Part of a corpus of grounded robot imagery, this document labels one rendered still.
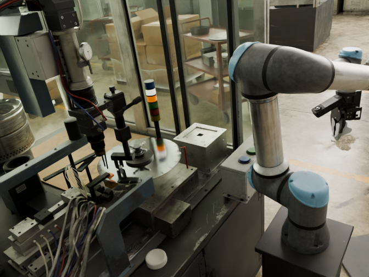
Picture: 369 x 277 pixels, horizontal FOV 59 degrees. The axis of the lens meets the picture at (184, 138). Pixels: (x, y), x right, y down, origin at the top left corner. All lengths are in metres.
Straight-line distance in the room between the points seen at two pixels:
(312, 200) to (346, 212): 1.47
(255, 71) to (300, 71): 0.11
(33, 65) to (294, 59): 0.71
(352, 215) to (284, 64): 1.78
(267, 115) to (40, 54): 0.66
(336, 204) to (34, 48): 2.13
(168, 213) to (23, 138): 0.84
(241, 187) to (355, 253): 1.10
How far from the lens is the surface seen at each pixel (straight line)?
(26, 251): 1.26
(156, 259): 1.13
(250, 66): 0.86
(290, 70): 0.81
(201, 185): 1.39
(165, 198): 1.21
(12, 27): 1.07
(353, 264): 2.15
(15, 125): 1.67
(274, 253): 1.14
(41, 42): 1.02
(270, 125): 0.97
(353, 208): 2.53
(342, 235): 1.23
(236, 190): 1.30
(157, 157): 1.26
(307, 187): 1.04
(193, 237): 1.19
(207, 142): 1.42
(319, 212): 1.06
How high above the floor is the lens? 1.60
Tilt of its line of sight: 28 degrees down
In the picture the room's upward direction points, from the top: 8 degrees counter-clockwise
